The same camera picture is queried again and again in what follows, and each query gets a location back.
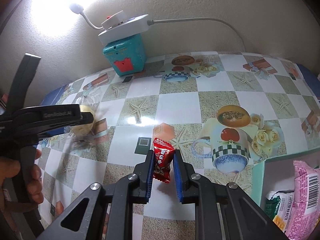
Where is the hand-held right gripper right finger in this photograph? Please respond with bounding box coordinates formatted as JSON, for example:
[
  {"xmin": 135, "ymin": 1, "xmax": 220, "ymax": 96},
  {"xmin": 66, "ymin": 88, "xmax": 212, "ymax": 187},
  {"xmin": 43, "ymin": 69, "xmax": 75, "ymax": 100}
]
[{"xmin": 174, "ymin": 149, "xmax": 288, "ymax": 240}]

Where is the white green cracker packet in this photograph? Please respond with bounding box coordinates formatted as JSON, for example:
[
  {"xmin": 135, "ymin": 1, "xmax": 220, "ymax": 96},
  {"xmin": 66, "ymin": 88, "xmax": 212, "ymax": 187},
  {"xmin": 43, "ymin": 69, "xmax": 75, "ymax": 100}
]
[{"xmin": 265, "ymin": 189, "xmax": 294, "ymax": 233}]

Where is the white gooseneck lamp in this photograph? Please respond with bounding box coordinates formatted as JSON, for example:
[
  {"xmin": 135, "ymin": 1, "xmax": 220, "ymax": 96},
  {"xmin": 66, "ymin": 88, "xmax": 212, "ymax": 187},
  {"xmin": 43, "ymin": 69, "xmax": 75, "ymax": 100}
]
[{"xmin": 69, "ymin": 2, "xmax": 104, "ymax": 30}]

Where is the green-rimmed white box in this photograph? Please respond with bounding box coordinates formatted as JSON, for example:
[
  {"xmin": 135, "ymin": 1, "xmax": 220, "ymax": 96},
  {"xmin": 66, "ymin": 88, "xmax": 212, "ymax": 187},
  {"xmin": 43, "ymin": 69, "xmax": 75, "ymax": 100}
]
[{"xmin": 251, "ymin": 151, "xmax": 320, "ymax": 240}]

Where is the checkered patterned tablecloth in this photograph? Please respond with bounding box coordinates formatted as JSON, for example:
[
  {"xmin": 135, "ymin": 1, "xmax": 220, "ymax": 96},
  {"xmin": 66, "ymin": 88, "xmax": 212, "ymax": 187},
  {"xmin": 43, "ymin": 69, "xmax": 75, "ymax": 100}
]
[{"xmin": 35, "ymin": 51, "xmax": 320, "ymax": 240}]

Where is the teal cube toy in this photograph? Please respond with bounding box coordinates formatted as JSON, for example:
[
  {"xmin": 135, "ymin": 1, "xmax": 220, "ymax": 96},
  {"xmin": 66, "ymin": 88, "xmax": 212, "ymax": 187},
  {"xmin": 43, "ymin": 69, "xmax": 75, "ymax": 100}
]
[{"xmin": 102, "ymin": 34, "xmax": 147, "ymax": 77}]

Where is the person's left hand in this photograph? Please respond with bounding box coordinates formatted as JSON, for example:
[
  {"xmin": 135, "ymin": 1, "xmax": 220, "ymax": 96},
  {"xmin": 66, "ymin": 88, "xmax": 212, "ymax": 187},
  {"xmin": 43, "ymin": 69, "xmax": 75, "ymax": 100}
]
[{"xmin": 0, "ymin": 150, "xmax": 44, "ymax": 205}]

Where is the pink snack packet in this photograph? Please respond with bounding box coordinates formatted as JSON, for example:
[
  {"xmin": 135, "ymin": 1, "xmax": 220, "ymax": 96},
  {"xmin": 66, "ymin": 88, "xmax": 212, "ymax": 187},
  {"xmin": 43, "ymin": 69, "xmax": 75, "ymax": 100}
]
[{"xmin": 285, "ymin": 160, "xmax": 320, "ymax": 240}]

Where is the red candy packet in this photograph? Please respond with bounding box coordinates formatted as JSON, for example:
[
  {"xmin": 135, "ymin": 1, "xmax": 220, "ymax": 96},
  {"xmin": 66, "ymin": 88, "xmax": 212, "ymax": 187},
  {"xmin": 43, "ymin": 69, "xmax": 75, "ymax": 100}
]
[{"xmin": 152, "ymin": 137, "xmax": 175, "ymax": 184}]

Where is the bread bun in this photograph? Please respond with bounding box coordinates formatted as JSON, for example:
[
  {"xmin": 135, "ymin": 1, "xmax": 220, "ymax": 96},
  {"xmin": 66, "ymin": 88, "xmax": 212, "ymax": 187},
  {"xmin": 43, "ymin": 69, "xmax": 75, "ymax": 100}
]
[{"xmin": 66, "ymin": 90, "xmax": 103, "ymax": 143}]

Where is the white power cable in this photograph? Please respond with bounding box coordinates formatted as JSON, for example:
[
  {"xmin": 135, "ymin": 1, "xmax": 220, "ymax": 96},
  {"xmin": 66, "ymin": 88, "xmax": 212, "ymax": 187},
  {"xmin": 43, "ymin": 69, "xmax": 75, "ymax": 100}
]
[{"xmin": 147, "ymin": 17, "xmax": 247, "ymax": 53}]

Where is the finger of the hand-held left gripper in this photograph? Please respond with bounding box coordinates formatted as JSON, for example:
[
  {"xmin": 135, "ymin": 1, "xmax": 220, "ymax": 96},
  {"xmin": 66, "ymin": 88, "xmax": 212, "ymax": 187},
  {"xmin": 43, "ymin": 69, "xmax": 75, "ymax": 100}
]
[{"xmin": 71, "ymin": 104, "xmax": 95, "ymax": 130}]

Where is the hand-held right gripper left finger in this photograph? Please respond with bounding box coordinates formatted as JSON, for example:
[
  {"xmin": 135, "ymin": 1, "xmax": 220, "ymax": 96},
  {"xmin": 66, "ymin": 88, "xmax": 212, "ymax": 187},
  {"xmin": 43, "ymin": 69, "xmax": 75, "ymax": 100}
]
[{"xmin": 37, "ymin": 149, "xmax": 155, "ymax": 240}]

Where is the white power strip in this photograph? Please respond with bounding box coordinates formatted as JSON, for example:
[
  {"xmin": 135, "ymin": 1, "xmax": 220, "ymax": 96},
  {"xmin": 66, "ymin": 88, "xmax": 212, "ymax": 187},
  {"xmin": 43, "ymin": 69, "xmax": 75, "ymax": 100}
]
[{"xmin": 97, "ymin": 10, "xmax": 149, "ymax": 45}]

